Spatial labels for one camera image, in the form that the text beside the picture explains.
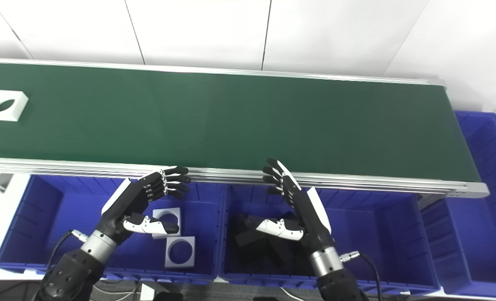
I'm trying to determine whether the blue bin with white parts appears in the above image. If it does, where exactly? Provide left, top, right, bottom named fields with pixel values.
left=0, top=175, right=227, bottom=286

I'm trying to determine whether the white square part with hole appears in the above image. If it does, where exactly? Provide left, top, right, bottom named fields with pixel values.
left=0, top=90, right=29, bottom=122
left=165, top=236, right=196, bottom=268
left=153, top=208, right=181, bottom=240

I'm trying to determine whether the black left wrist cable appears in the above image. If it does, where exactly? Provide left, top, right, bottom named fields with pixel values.
left=43, top=229, right=89, bottom=289

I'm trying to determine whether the white floor cable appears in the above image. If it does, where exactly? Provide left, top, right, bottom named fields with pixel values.
left=92, top=282, right=139, bottom=301

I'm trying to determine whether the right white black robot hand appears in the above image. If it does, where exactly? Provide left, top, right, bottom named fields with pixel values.
left=244, top=158, right=336, bottom=253

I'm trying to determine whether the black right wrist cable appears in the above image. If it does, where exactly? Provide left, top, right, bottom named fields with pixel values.
left=340, top=250, right=383, bottom=301

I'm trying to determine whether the black block part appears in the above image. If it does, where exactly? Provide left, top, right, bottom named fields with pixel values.
left=235, top=228, right=269, bottom=264

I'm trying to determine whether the blue bin with black parts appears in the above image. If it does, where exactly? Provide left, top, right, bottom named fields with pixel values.
left=218, top=184, right=440, bottom=295

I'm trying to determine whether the empty blue bin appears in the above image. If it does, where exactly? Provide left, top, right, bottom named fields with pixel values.
left=419, top=111, right=496, bottom=299

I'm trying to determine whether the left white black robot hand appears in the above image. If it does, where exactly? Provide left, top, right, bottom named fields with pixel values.
left=96, top=166, right=192, bottom=246

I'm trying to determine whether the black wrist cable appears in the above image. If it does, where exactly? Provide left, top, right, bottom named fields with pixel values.
left=43, top=229, right=89, bottom=289
left=340, top=250, right=383, bottom=301

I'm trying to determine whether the white floor box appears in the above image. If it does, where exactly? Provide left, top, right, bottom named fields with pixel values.
left=140, top=282, right=159, bottom=301

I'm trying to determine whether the green conveyor belt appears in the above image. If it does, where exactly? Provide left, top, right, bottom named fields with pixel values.
left=0, top=58, right=490, bottom=199
left=0, top=62, right=481, bottom=183

